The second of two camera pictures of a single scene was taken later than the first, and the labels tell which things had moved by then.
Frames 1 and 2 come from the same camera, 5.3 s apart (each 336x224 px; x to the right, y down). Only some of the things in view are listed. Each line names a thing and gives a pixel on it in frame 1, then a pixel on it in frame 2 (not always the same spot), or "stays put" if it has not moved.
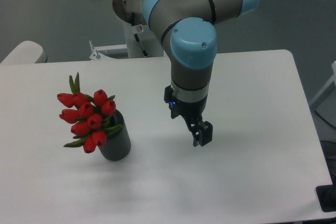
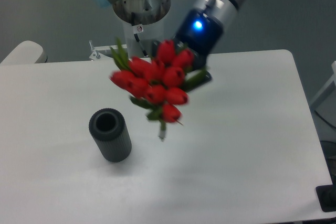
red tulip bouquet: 89,116 → 158,83
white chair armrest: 27,52 stays put
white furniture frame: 330,83 stays put
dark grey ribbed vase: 117,147 stays put
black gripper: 191,112 → 201,31
